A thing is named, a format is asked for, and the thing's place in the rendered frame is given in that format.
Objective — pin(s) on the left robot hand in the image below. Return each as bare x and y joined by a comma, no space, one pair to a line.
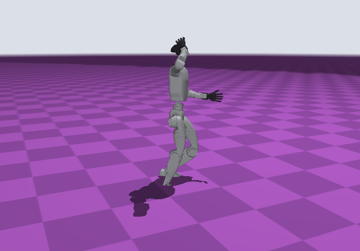
213,96

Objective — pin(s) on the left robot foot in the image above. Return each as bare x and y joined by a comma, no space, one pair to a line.
163,173

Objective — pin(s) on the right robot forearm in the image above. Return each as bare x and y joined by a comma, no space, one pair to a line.
183,55

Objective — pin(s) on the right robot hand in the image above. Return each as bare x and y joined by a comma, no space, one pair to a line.
181,43

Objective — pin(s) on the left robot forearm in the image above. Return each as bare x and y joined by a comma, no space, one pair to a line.
196,95

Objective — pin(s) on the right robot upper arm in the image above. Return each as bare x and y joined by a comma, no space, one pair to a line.
175,71

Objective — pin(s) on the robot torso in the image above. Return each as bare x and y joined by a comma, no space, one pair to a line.
178,89

